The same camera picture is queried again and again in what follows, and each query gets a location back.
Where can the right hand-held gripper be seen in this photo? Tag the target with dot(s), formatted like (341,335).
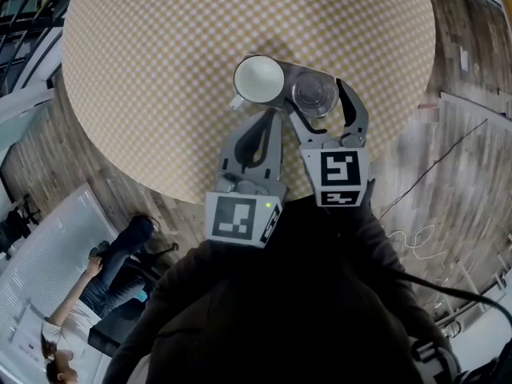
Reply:
(340,174)

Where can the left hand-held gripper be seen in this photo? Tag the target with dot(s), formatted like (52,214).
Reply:
(236,222)

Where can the white metal table frame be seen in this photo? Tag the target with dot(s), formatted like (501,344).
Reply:
(472,294)

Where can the clear drinking glass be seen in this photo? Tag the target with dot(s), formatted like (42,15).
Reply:
(316,94)

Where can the black metal railing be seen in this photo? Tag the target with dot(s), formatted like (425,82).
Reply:
(32,22)

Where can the person's dark coat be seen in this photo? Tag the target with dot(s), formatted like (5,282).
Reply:
(280,314)

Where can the frosted glass partition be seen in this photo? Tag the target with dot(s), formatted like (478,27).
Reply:
(20,126)

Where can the blue ceramic cup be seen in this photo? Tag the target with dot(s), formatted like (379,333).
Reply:
(258,78)

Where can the round table with checkered tablecloth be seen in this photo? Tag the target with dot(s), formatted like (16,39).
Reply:
(160,74)

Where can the person's right forearm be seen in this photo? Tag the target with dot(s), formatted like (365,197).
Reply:
(360,246)

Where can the person's left forearm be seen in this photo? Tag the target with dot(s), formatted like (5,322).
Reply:
(200,266)

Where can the black office chair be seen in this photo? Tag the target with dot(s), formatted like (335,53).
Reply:
(120,326)

